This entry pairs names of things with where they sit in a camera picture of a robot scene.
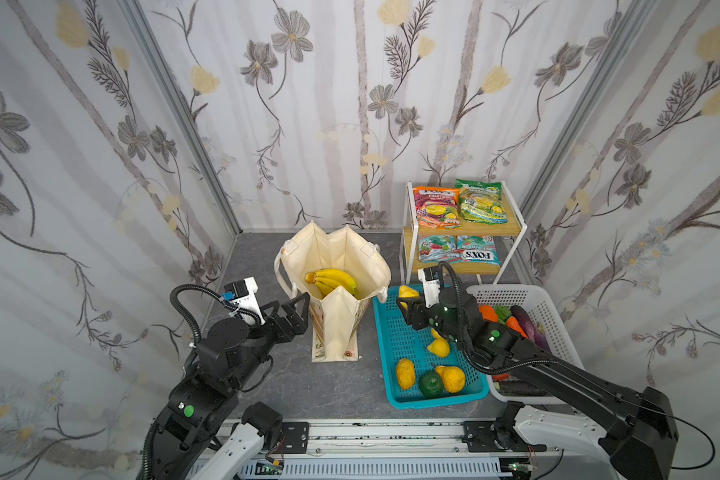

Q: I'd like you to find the yellow banana bunch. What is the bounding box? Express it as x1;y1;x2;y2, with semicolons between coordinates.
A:
304;268;358;297

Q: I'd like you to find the small yellow lemon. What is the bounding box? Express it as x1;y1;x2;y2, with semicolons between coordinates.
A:
398;285;420;299

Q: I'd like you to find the cream floral grocery tote bag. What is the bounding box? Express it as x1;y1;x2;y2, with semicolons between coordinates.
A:
274;222;391;363

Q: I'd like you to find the orange red snack bag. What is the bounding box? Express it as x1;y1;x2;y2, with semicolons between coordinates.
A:
413;186;461;229

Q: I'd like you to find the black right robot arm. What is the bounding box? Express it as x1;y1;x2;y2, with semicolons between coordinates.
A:
396;262;679;479

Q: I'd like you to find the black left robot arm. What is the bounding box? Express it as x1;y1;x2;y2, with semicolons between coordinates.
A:
138;278;310;479

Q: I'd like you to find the teal Fox's candy bag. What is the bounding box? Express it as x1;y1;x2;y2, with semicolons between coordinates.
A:
456;235;501;265

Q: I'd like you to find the green snack bag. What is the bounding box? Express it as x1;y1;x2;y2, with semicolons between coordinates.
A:
455;179;508;225

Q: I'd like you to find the teal plastic basket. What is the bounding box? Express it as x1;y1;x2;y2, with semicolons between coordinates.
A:
373;286;489;409

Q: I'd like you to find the yellow lemon front left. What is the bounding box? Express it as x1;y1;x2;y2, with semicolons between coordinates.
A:
395;358;416;391

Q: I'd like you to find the orange carrot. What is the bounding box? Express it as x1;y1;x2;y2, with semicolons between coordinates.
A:
479;305;499;323

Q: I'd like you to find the green round fruit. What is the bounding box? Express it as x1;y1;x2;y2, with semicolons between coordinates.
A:
418;370;445;399

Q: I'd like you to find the bumpy yellow citron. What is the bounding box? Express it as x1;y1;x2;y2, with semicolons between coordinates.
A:
435;366;466;394

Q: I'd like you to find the green pepper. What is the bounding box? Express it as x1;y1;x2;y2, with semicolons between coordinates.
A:
493;305;512;324

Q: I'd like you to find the white metal wooden shelf rack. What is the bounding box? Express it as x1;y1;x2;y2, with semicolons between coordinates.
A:
399;181;529;287

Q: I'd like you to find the purple eggplant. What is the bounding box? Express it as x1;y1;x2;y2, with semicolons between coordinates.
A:
510;305;551;352

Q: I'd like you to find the white plastic basket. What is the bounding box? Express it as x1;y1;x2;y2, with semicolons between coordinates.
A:
467;284;583;406

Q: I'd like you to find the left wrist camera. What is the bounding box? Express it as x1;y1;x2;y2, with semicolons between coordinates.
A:
221;277;260;313

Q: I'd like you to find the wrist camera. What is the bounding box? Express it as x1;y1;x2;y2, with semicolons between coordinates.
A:
221;277;260;313
418;266;441;308

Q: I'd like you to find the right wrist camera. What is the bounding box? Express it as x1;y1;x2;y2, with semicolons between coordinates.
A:
418;266;441;308

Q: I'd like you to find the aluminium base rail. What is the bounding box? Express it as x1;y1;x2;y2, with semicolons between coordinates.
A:
185;416;577;480

